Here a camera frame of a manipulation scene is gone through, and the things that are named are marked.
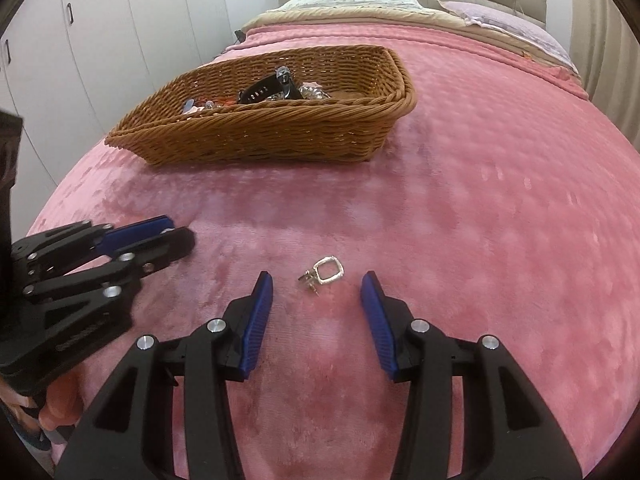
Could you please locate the black wrist watch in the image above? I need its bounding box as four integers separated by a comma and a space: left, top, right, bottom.
237, 66, 297, 106

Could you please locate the silver earring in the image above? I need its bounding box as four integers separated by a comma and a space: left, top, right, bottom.
297, 256, 346, 296

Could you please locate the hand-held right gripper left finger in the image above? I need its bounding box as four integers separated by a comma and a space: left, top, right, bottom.
52, 270, 275, 480

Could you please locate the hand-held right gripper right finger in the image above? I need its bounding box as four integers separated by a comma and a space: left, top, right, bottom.
361, 270, 583, 480

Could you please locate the beige quilt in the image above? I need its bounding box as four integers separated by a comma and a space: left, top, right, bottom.
242, 5, 586, 86

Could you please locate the purple pillow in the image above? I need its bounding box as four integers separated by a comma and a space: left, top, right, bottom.
437, 0, 578, 73

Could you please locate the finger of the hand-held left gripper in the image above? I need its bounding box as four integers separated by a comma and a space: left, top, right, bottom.
22, 227, 196, 306
11, 216, 175, 273

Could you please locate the beige curtain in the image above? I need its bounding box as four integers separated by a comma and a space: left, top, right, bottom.
570, 0, 640, 136

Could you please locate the person's left hand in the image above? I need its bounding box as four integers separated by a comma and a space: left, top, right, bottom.
40, 367, 80, 431

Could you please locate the white wardrobe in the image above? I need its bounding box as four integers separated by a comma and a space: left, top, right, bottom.
0, 0, 238, 186

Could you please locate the clear pink spiral hair tie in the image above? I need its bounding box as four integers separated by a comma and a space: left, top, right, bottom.
299, 81, 332, 101

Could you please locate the brown wicker basket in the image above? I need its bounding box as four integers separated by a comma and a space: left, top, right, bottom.
105, 45, 418, 166

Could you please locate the pink fleece blanket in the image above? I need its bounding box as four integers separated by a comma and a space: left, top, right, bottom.
27, 25, 640, 480

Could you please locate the colourful printed cloth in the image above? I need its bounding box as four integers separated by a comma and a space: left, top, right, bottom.
0, 375, 53, 466

